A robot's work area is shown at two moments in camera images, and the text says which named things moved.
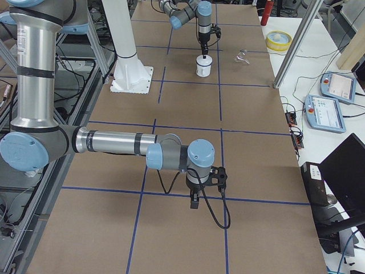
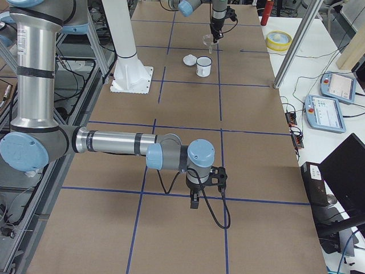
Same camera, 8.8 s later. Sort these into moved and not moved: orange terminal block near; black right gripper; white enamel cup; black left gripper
Moved: black left gripper
Not moved: orange terminal block near; white enamel cup; black right gripper
